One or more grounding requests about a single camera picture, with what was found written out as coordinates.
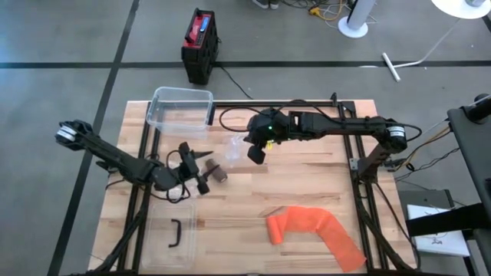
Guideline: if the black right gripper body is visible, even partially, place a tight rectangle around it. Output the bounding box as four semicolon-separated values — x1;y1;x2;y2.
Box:
245;110;292;146

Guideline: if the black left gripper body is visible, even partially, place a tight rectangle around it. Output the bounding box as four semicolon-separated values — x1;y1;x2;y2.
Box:
180;156;200;181

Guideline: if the brown elastic bandage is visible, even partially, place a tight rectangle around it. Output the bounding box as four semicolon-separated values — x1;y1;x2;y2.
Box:
205;158;229;183

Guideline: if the orange elastic bandage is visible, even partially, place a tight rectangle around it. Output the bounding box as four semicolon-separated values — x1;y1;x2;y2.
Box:
265;205;367;273

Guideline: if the clear plastic bin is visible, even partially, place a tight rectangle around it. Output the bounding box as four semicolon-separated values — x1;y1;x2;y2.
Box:
145;86;214;135

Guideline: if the black and red battery box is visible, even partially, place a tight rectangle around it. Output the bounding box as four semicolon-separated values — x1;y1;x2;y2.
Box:
180;7;220;86

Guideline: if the person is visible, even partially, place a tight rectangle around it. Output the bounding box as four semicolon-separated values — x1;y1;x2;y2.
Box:
252;0;280;11

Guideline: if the white paper sheet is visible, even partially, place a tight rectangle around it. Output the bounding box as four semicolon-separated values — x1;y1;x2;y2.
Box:
406;204;471;258

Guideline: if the black cart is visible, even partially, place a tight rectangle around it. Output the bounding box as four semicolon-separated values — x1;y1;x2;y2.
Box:
405;94;491;276

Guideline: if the white round table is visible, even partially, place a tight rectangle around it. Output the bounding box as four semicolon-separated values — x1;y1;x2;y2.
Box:
381;0;491;83

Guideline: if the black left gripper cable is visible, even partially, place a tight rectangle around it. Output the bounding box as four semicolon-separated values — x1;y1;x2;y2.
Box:
164;149;192;203

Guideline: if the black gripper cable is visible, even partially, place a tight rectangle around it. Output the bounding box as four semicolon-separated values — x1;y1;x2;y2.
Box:
164;149;192;203
219;98;338;133

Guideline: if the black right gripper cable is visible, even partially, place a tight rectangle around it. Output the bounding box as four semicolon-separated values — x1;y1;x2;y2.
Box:
219;98;338;133

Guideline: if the black floor cable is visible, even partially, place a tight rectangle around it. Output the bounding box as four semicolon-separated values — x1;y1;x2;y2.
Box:
214;63;254;100

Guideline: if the clear lid with black handle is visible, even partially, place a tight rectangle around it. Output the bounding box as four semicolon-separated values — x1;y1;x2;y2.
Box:
140;201;197;269

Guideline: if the yellow floor cable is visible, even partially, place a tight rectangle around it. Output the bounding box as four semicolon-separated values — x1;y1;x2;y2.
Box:
308;0;348;22

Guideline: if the white pedestal stand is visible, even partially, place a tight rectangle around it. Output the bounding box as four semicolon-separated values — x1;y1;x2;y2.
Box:
337;0;377;39

